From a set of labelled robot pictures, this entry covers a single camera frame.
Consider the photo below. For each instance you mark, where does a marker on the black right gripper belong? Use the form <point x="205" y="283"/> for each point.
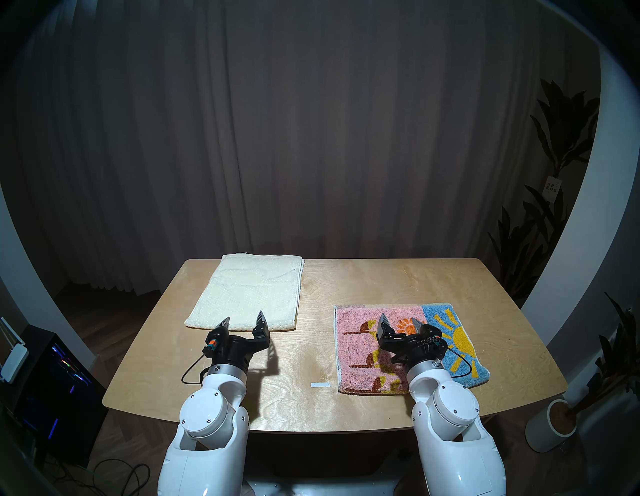
<point x="417" y="347"/>

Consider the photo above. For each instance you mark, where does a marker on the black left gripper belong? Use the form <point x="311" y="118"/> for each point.
<point x="232" y="350"/>

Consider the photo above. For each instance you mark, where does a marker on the cream terry towel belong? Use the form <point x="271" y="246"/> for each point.
<point x="250" y="290"/>

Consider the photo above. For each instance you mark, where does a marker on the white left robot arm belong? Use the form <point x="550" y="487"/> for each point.
<point x="205" y="415"/>

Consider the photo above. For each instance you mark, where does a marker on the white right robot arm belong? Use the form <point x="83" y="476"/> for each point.
<point x="450" y="405"/>

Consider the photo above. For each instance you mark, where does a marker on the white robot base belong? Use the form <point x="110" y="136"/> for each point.
<point x="320" y="489"/>

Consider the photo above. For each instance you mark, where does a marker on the pink blue sun-print towel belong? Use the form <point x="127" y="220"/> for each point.
<point x="360" y="350"/>

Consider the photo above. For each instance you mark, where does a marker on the white round plant pot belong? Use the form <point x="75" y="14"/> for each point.
<point x="542" y="432"/>

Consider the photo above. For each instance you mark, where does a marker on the black computer case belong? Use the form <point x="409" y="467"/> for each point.
<point x="55" y="390"/>

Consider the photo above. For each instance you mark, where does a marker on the white plant tag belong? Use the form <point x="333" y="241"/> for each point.
<point x="551" y="189"/>

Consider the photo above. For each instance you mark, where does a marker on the grey pleated curtain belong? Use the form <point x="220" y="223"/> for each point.
<point x="300" y="125"/>

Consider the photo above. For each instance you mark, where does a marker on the dark potted plant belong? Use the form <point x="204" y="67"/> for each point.
<point x="617" y="360"/>

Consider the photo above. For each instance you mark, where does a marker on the white router box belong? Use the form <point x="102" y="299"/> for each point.
<point x="14" y="362"/>

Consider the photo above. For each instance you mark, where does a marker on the tall dark leafy plant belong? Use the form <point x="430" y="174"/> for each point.
<point x="565" y="125"/>

